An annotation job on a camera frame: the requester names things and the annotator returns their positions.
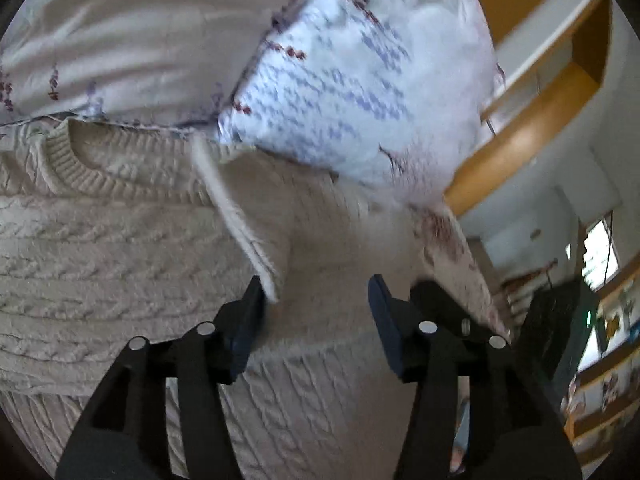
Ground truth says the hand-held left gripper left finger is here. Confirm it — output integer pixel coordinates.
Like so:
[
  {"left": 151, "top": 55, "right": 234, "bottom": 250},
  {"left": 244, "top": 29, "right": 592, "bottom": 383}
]
[{"left": 75, "top": 275, "right": 266, "bottom": 480}]

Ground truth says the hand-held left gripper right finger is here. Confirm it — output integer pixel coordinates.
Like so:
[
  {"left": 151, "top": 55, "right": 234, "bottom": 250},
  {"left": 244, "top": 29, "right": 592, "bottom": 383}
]
[{"left": 367, "top": 274, "right": 557, "bottom": 480}]

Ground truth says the beige cable-knit sweater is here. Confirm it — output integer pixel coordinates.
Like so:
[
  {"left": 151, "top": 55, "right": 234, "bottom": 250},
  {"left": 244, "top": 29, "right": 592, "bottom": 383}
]
[{"left": 0, "top": 120, "right": 506, "bottom": 480}]

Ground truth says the floral bedsheet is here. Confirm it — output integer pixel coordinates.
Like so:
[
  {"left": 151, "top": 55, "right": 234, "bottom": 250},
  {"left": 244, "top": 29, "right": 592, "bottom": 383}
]
[{"left": 410, "top": 205, "right": 512, "bottom": 342}]

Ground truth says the black object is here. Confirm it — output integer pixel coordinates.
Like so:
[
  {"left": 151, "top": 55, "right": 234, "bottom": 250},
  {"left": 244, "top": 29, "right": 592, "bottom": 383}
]
[{"left": 520, "top": 280, "right": 601, "bottom": 402}]

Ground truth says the window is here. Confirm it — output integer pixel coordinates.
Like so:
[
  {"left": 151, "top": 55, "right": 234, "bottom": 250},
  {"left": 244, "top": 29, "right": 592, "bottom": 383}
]
[{"left": 582, "top": 220, "right": 622, "bottom": 292}]

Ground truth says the blue flower print pillow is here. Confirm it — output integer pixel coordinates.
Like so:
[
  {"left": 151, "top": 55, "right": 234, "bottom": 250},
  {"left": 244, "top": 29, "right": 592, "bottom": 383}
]
[{"left": 217, "top": 0, "right": 506, "bottom": 206}]

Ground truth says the pink pillow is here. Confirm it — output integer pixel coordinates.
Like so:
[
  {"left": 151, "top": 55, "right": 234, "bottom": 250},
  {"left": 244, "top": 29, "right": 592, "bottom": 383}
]
[{"left": 0, "top": 0, "right": 351, "bottom": 131}]

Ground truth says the wooden wall shelf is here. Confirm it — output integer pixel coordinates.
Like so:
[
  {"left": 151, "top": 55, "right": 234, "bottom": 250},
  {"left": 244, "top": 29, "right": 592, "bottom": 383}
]
[{"left": 564, "top": 265, "right": 640, "bottom": 463}]

